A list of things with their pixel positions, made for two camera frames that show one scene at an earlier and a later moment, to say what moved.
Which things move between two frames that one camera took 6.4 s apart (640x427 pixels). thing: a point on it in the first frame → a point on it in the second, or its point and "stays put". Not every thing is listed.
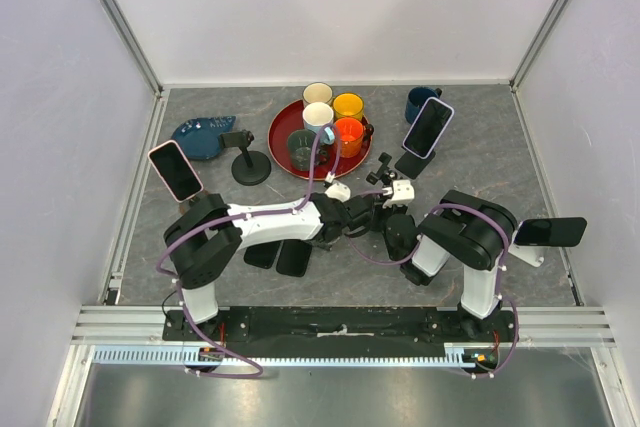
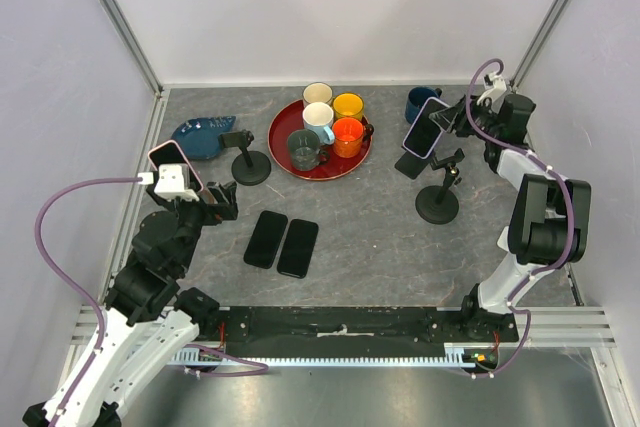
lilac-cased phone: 428,128 stays put
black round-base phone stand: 250,167 stays put
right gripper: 402,209 → 454,118
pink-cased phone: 175,171 stays put
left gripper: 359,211 → 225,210
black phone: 294,257 stays put
